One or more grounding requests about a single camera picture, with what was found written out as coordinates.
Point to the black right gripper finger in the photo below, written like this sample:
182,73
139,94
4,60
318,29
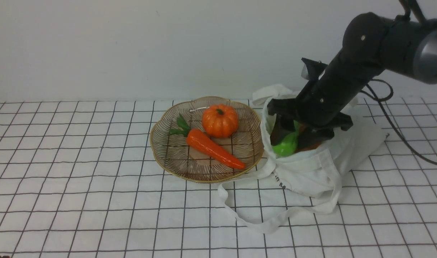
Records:
309,136

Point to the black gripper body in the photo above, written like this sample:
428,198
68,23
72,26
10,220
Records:
320,103

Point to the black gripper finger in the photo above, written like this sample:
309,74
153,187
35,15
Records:
284,131

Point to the green toy cucumber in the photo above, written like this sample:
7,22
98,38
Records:
287,150

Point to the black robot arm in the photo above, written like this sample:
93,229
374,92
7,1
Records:
406,45

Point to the white cloth tote bag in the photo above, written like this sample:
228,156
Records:
310,173

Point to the small brown toy potato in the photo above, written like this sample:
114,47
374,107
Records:
311,147

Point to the orange toy pumpkin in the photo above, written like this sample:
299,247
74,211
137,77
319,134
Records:
220,121

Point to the orange toy carrot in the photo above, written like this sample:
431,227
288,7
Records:
199,141

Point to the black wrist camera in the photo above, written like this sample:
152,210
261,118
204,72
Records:
313,70

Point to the gold wire basket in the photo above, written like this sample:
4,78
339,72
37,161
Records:
173,154

